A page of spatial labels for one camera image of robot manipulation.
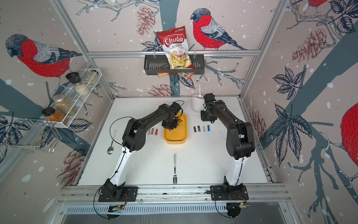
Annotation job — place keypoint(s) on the Chuba cassava chips bag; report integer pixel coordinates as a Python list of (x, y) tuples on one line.
[(175, 46)]

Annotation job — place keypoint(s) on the silver spoon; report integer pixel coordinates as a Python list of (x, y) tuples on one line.
[(111, 148)]

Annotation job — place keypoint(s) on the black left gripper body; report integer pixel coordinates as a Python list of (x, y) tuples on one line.
[(171, 124)]

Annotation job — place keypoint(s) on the black wire basket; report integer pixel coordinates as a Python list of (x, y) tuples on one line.
[(153, 65)]

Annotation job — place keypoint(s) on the silver lid spice jar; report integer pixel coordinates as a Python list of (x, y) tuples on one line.
[(64, 105)]

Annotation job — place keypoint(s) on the white cup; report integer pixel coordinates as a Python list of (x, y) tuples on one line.
[(197, 103)]

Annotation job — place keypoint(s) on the black lid spice jar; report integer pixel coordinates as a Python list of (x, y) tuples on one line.
[(80, 88)]

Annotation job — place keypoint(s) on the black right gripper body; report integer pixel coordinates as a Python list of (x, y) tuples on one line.
[(205, 117)]

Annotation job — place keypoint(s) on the orange spice jar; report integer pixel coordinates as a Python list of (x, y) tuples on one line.
[(52, 114)]

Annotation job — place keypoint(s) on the aluminium frame corner post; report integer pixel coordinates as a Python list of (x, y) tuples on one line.
[(75, 35)]

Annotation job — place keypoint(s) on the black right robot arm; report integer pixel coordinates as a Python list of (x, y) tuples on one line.
[(240, 141)]

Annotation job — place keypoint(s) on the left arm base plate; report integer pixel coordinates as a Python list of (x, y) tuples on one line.
[(120, 194)]

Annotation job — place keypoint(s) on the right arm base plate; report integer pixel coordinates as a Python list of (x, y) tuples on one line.
[(220, 193)]

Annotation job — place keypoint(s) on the yellow plastic storage box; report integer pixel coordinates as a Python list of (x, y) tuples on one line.
[(179, 134)]

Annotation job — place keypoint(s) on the silver fork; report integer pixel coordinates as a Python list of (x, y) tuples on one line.
[(174, 166)]

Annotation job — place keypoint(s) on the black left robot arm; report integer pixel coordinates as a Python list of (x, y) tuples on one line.
[(134, 139)]

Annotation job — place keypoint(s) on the aluminium front rail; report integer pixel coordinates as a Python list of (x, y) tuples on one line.
[(182, 193)]

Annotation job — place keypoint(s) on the white wire spice rack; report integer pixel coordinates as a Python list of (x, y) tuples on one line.
[(91, 77)]

